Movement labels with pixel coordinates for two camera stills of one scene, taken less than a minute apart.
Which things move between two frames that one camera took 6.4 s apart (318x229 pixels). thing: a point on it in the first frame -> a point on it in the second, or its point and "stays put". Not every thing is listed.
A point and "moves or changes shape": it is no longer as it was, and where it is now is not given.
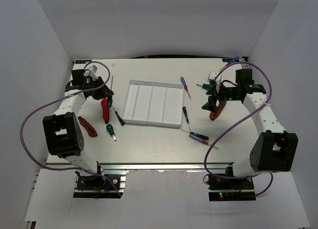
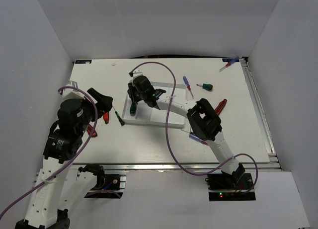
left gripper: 105,92 -> 104,102
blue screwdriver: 185,86 moves or changes shape
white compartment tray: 154,103 stays put
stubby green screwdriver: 205,86 stays put
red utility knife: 91,131 stays put
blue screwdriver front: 197,138 stays put
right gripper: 210,105 -> 132,88
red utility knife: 213,115 stays put
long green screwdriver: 110,99 moves or changes shape
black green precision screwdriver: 121,122 stays put
